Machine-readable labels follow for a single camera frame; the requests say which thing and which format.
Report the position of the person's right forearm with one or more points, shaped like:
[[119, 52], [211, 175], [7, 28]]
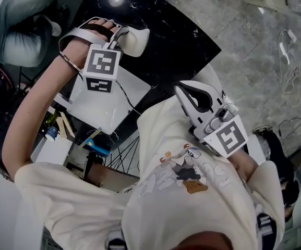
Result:
[[244, 163]]

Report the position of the white panel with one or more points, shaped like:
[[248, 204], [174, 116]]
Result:
[[51, 152]]

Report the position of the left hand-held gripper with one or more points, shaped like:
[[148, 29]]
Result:
[[102, 64]]

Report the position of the person's left forearm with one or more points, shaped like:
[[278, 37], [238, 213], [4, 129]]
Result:
[[35, 100]]

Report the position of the person's left hand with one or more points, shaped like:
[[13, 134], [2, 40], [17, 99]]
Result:
[[78, 52]]

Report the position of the blue white roll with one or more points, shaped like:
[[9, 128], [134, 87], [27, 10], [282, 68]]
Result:
[[52, 134]]

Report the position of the short wooden stick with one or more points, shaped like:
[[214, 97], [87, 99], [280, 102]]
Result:
[[61, 129], [69, 125]]

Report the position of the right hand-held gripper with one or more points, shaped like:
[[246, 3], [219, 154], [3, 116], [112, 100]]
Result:
[[229, 137]]

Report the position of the person's cream t-shirt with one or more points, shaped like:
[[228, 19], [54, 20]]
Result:
[[179, 212]]

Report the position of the blue squeegee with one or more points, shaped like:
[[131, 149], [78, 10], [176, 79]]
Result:
[[98, 147]]

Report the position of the black waist bag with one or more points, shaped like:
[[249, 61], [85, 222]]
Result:
[[265, 223]]

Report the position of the white sink basin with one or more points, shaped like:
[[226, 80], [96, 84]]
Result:
[[106, 108]]

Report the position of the black marble vanity table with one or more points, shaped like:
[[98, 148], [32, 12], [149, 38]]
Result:
[[166, 35]]

